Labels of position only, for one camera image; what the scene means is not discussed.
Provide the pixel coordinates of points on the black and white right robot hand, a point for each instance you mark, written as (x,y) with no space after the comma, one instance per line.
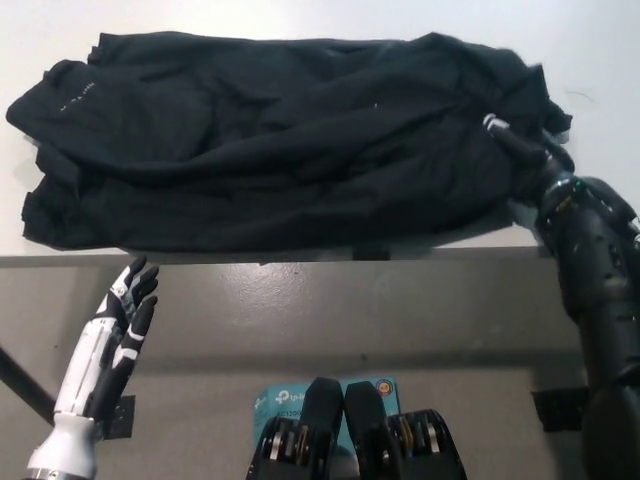
(590,240)

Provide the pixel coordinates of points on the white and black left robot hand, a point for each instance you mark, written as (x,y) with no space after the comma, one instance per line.
(90,365)

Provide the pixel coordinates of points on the black table leg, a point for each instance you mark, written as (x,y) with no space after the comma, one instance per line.
(22,380)

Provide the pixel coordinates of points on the black jacket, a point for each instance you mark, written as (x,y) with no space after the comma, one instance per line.
(250,150)

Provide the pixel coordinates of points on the black floor bracket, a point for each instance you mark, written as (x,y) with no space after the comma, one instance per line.
(122,417)
(555,410)

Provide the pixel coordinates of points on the black floor bracket right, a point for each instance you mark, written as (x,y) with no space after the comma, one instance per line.
(555,410)

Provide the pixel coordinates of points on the black floor bracket left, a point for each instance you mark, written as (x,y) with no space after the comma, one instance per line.
(122,417)

